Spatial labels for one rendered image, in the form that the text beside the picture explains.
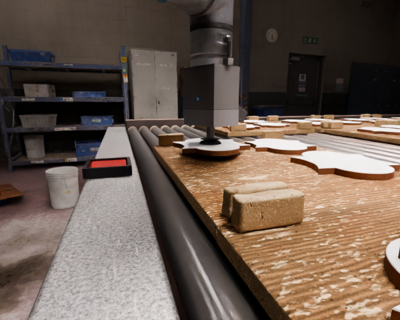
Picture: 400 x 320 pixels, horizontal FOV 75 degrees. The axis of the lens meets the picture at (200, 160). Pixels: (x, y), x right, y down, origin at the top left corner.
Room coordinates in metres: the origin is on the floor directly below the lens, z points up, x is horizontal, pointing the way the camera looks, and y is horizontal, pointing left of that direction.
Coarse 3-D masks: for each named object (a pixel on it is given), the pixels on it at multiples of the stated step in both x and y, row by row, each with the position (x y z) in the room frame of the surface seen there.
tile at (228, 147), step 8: (176, 144) 0.50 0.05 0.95; (184, 144) 0.48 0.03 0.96; (192, 144) 0.48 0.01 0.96; (200, 144) 0.48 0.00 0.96; (224, 144) 0.48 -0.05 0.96; (232, 144) 0.48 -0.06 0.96; (240, 144) 0.48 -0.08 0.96; (184, 152) 0.44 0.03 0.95; (192, 152) 0.44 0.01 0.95; (200, 152) 0.43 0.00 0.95; (208, 152) 0.42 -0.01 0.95; (216, 152) 0.42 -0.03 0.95; (224, 152) 0.42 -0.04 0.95; (232, 152) 0.43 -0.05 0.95
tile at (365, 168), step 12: (300, 156) 0.42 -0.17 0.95; (312, 156) 0.42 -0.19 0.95; (324, 156) 0.42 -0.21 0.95; (336, 156) 0.42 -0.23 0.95; (348, 156) 0.42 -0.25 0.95; (360, 156) 0.42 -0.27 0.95; (312, 168) 0.37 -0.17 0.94; (324, 168) 0.35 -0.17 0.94; (336, 168) 0.35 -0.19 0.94; (348, 168) 0.34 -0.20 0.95; (360, 168) 0.34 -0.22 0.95; (372, 168) 0.34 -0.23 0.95; (384, 168) 0.34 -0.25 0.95; (396, 168) 0.36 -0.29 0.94
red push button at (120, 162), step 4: (112, 160) 0.47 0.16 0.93; (116, 160) 0.47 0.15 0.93; (120, 160) 0.47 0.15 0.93; (124, 160) 0.47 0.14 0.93; (92, 164) 0.43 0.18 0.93; (96, 164) 0.43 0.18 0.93; (100, 164) 0.43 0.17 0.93; (104, 164) 0.43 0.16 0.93; (108, 164) 0.43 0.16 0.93; (112, 164) 0.43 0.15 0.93; (116, 164) 0.43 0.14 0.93; (120, 164) 0.43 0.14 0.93; (124, 164) 0.43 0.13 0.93
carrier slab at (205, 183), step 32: (160, 160) 0.48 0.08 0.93; (192, 160) 0.43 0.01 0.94; (224, 160) 0.43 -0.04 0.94; (256, 160) 0.43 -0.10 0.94; (288, 160) 0.43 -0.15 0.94; (192, 192) 0.27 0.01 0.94; (320, 192) 0.27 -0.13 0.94; (352, 192) 0.27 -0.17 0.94; (384, 192) 0.27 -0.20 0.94; (224, 224) 0.20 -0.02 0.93
